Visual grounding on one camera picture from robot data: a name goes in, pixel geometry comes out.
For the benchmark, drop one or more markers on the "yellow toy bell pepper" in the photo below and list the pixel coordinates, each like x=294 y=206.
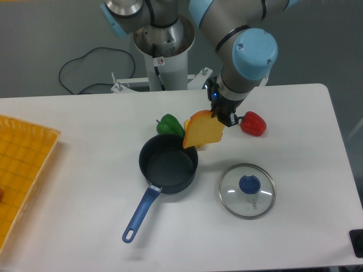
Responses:
x=186 y=122

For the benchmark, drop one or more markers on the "yellow plastic basket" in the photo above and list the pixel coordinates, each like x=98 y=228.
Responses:
x=25 y=150

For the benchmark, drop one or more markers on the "dark pot with blue handle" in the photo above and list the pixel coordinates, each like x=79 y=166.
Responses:
x=168 y=168

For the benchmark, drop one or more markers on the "orange toy bread slice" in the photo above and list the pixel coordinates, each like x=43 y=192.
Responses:
x=202 y=129

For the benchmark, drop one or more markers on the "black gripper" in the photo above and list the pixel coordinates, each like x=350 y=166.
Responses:
x=221 y=107

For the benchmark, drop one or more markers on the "glass lid with blue knob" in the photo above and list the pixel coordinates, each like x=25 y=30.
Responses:
x=247 y=191

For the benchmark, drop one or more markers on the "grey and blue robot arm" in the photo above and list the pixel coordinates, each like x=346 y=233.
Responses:
x=247 y=53

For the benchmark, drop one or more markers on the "black object at table edge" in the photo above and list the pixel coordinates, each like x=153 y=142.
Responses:
x=356 y=237

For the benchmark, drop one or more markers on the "red toy bell pepper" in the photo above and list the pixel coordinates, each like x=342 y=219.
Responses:
x=252 y=124

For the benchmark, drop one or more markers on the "green toy bell pepper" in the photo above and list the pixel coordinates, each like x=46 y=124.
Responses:
x=169 y=125

